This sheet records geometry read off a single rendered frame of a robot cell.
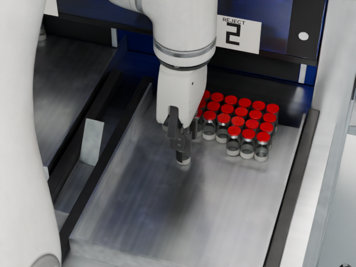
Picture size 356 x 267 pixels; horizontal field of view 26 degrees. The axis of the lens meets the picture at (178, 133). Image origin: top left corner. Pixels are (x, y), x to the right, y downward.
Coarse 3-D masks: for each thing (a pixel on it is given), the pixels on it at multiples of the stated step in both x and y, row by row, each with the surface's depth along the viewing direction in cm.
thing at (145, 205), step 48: (144, 96) 125; (144, 144) 122; (192, 144) 122; (288, 144) 122; (96, 192) 110; (144, 192) 114; (192, 192) 114; (240, 192) 114; (96, 240) 108; (144, 240) 108; (192, 240) 108; (240, 240) 108
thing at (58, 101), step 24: (48, 48) 139; (72, 48) 139; (96, 48) 139; (120, 48) 135; (48, 72) 134; (72, 72) 134; (96, 72) 134; (48, 96) 130; (72, 96) 130; (48, 120) 126; (72, 120) 126; (48, 144) 122; (48, 168) 114
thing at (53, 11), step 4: (48, 0) 126; (52, 0) 126; (48, 4) 127; (52, 4) 126; (56, 4) 126; (44, 8) 128; (48, 8) 127; (52, 8) 127; (56, 8) 127; (44, 12) 128; (48, 12) 128; (52, 12) 128; (56, 12) 127
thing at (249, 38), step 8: (224, 16) 118; (224, 24) 119; (248, 24) 117; (256, 24) 117; (216, 32) 120; (224, 32) 120; (240, 32) 119; (248, 32) 118; (256, 32) 118; (224, 40) 121; (232, 40) 120; (240, 40) 120; (248, 40) 119; (256, 40) 119; (232, 48) 121; (240, 48) 121; (248, 48) 120; (256, 48) 120
